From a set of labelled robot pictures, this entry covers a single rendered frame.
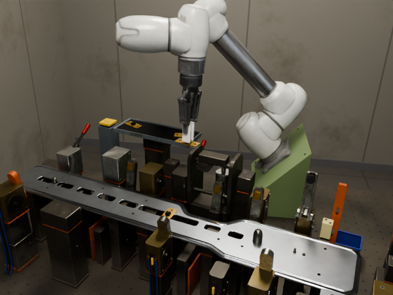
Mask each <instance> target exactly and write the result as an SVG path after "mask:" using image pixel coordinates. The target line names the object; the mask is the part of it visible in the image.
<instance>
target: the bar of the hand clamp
mask: <svg viewBox="0 0 393 295"><path fill-rule="evenodd" d="M318 174H319V173H317V172H314V171H308V172H307V174H306V180H305V187H304V193H303V197H302V203H301V209H300V213H299V218H300V219H301V217H302V212H303V209H304V207H307V208H309V211H308V217H307V221H309V219H310V215H311V211H312V205H313V199H314V195H315V190H316V184H317V180H318Z"/></svg>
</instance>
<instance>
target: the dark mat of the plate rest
mask: <svg viewBox="0 0 393 295"><path fill-rule="evenodd" d="M129 121H132V122H135V123H137V124H139V125H142V127H140V128H137V129H136V128H133V127H131V126H129V125H126V124H125V123H124V124H122V125H121V126H119V127H117V129H122V130H126V131H131V132H136V133H141V134H144V135H150V136H155V137H158V138H163V139H168V140H174V141H175V140H177V139H179V137H174V135H175V133H182V130H181V129H175V128H170V127H166V126H161V125H155V124H150V123H146V122H140V121H135V120H132V119H130V120H128V121H127V122H129ZM198 134H199V133H196V132H194V137H196V136H197V135H198Z"/></svg>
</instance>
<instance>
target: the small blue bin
mask: <svg viewBox="0 0 393 295"><path fill-rule="evenodd" d="M362 241H363V237H362V236H361V235H356V234H352V233H349V232H345V231H341V230H338V233H337V238H336V243H338V244H341V245H344V246H348V247H351V248H354V249H356V250H357V251H359V253H360V251H361V247H362Z"/></svg>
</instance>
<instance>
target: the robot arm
mask: <svg viewBox="0 0 393 295"><path fill-rule="evenodd" d="M226 13H227V6H226V3H225V1H224V0H197V1H196V2H195V3H194V4H185V5H183V6H182V8H181V9H180V11H179V13H178V18H162V17H159V16H145V15H134V16H127V17H124V18H122V19H119V21H118V22H117V23H116V25H115V41H116V43H117V44H118V45H119V46H120V47H121V48H123V49H126V50H128V51H132V52H138V53H159V52H170V53H171V54H173V55H175V56H178V72H179V73H180V85H181V86H182V87H183V89H182V96H181V97H178V98H177V100H178V105H179V117H180V123H181V124H183V128H182V142H186V143H190V141H194V122H197V120H196V119H197V118H198V112H199V104H200V99H201V94H202V91H201V90H199V88H198V87H200V86H201V85H202V74H204V73H205V64H206V53H207V50H208V47H209V44H210V43H212V44H213V45H214V46H215V47H216V49H217V50H218V51H219V52H220V53H221V54H222V55H223V56H224V58H225V59H226V60H227V61H228V62H229V63H230V64H231V65H232V66H233V67H234V68H235V69H236V70H237V72H238V73H239V74H240V75H241V76H242V77H243V78H244V79H245V80H246V81H247V82H248V83H249V84H250V86H251V87H252V88H253V89H254V90H255V91H256V92H257V93H258V95H259V96H260V98H259V100H260V104H261V106H262V107H263V109H262V110H261V111H260V112H258V113H256V112H249V113H246V114H244V115H243V116H242V117H241V118H240V119H239V121H238V122H237V124H236V129H237V133H238V135H239V137H240V139H241V141H242V142H243V143H244V145H245V146H246V147H247V148H248V149H249V150H250V151H251V152H252V153H253V154H254V155H256V156H257V157H258V158H259V159H260V160H259V161H258V162H257V163H256V164H255V165H254V166H255V168H257V169H259V168H261V167H263V169H262V172H263V173H266V172H268V171H269V170H270V169H271V168H272V167H274V166H275V165H276V164H278V163H279V162H281V161H282V160H284V159H285V158H287V157H289V156H290V155H291V151H290V140H291V138H290V137H286V138H285V139H284V140H282V139H281V138H280V136H281V134H282V132H283V131H284V130H285V129H286V128H288V127H289V126H290V124H292V123H293V122H294V121H295V120H296V119H297V117H298V116H299V115H300V114H301V112H302V111H303V109H304V108H305V105H306V102H307V94H306V92H305V91H304V90H303V89H302V88H301V87H300V86H299V85H297V84H294V83H288V84H284V83H283V82H280V81H274V80H273V79H272V78H271V77H270V75H269V74H268V73H267V72H266V71H265V69H263V68H262V66H261V65H260V64H259V63H258V62H257V60H256V59H255V58H254V57H253V56H252V55H251V54H250V53H249V51H248V50H247V49H246V48H245V47H244V46H243V44H242V43H241V42H240V41H239V40H238V38H237V37H236V36H235V35H234V34H233V33H232V32H231V31H230V29H228V23H227V20H226V17H225V15H226Z"/></svg>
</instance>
